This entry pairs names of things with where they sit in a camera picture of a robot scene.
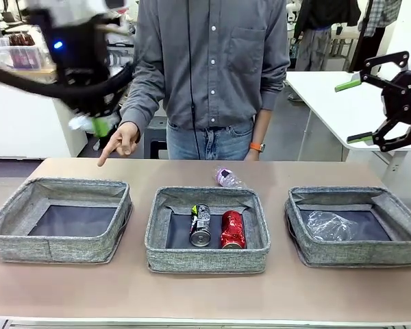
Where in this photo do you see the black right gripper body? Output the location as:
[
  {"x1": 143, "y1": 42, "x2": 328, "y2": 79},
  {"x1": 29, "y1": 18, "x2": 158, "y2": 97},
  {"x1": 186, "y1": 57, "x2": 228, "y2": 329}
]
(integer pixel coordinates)
[{"x1": 379, "y1": 70, "x2": 411, "y2": 126}]

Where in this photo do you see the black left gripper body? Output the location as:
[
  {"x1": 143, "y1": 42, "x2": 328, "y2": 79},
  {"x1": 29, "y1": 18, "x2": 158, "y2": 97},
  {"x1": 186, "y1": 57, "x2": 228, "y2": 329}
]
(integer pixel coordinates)
[{"x1": 32, "y1": 10, "x2": 110, "y2": 85}]

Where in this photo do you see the black soda can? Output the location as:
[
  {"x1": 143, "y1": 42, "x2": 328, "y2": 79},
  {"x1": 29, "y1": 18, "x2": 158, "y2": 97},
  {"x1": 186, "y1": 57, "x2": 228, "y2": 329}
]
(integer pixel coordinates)
[{"x1": 189, "y1": 204, "x2": 212, "y2": 247}]

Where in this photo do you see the crushed red can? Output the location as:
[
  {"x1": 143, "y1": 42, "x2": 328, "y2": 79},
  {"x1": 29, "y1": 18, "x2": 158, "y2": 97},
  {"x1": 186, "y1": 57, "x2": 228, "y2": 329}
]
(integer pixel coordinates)
[{"x1": 220, "y1": 210, "x2": 247, "y2": 250}]

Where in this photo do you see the person's left forearm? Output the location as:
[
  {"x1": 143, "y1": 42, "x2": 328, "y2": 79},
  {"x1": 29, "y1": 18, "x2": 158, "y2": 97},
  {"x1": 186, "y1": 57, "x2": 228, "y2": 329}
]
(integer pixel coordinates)
[{"x1": 251, "y1": 109, "x2": 274, "y2": 147}]

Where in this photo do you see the person's right forearm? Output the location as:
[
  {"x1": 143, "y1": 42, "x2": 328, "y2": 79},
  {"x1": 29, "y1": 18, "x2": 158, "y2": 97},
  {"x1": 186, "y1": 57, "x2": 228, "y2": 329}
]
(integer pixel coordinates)
[{"x1": 119, "y1": 64, "x2": 167, "y2": 133}]

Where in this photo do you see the person's right hand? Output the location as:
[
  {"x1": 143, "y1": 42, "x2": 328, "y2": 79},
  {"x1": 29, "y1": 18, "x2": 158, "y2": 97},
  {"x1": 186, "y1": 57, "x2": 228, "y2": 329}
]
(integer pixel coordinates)
[{"x1": 98, "y1": 122, "x2": 140, "y2": 168}]

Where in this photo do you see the pack of brown bottles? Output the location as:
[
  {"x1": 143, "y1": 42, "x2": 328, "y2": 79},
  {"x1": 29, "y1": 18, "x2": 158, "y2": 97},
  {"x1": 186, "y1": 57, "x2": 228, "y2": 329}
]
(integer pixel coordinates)
[{"x1": 8, "y1": 32, "x2": 35, "y2": 47}]

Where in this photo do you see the gray metal stool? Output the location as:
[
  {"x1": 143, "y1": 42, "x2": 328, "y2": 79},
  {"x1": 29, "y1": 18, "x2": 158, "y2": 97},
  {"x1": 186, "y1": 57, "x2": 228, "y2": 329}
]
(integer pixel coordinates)
[{"x1": 145, "y1": 118, "x2": 169, "y2": 159}]

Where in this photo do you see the white table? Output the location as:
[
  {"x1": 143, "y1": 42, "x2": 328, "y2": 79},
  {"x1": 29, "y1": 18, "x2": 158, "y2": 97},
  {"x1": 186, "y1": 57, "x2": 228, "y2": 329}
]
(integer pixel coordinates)
[{"x1": 286, "y1": 71, "x2": 411, "y2": 162}]

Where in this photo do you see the clear plastic storage box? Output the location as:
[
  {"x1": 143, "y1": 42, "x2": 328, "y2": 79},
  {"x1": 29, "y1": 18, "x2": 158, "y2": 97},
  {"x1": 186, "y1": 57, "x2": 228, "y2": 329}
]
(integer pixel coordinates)
[{"x1": 0, "y1": 36, "x2": 45, "y2": 69}]

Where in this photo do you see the background person in dark jacket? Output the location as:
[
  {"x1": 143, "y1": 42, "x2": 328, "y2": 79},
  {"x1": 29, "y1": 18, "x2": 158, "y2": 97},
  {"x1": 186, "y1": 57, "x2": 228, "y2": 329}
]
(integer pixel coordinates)
[{"x1": 292, "y1": 0, "x2": 362, "y2": 72}]

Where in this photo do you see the person in gray shirt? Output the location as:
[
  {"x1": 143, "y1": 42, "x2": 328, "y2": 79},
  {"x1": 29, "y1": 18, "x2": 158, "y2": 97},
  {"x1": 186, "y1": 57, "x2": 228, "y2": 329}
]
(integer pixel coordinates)
[{"x1": 119, "y1": 0, "x2": 291, "y2": 161}]

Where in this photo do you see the gray fabric basket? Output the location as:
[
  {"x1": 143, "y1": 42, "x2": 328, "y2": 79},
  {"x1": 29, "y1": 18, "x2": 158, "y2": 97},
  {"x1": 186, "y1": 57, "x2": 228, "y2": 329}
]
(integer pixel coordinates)
[
  {"x1": 0, "y1": 177, "x2": 134, "y2": 265},
  {"x1": 144, "y1": 186, "x2": 271, "y2": 274},
  {"x1": 284, "y1": 186, "x2": 411, "y2": 268}
]

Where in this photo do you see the crushed bottle with purple label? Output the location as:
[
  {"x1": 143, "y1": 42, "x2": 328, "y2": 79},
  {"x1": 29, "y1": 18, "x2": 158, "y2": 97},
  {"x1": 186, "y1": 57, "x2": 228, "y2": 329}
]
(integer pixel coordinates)
[{"x1": 214, "y1": 164, "x2": 244, "y2": 190}]

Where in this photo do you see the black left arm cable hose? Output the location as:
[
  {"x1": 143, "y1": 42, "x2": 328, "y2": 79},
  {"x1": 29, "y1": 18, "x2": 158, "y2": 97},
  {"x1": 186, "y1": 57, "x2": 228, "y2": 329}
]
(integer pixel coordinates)
[{"x1": 0, "y1": 60, "x2": 135, "y2": 116}]

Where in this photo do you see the aluminium table frame rail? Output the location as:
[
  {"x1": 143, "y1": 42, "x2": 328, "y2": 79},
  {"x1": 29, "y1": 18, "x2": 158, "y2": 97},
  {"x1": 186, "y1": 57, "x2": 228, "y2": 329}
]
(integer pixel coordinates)
[{"x1": 0, "y1": 318, "x2": 411, "y2": 329}]

